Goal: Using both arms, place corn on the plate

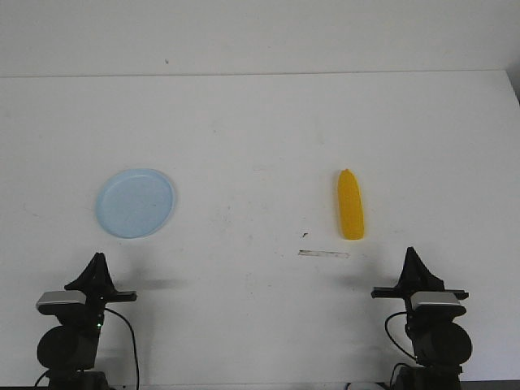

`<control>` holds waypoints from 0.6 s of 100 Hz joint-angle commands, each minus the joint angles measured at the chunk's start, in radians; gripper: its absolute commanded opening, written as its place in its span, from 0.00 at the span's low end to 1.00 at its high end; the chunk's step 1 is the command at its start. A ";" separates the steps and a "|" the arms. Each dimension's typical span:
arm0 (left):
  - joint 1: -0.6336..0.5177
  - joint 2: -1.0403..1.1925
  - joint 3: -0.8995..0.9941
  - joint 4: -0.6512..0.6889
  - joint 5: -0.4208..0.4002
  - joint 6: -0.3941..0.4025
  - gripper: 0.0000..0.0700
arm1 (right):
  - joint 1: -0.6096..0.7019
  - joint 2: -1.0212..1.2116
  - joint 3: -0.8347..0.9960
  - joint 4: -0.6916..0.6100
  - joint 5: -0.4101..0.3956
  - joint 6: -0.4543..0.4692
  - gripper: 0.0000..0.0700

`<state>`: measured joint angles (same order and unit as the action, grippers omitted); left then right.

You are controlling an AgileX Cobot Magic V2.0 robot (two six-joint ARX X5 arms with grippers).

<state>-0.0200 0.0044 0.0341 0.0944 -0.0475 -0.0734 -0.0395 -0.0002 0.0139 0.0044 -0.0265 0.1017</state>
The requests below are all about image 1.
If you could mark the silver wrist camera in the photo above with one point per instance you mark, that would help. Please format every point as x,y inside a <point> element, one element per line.
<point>437,303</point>
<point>57,302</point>

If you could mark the light blue round plate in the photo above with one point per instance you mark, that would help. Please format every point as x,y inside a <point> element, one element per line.
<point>135,203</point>

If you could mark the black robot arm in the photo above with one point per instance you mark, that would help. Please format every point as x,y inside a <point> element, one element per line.
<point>68,351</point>
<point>440,346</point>

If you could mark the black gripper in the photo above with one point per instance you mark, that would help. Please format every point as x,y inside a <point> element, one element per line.
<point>97,299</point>
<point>414,269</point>

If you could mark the yellow corn cob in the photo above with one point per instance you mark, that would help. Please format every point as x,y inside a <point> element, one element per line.
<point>351,215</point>

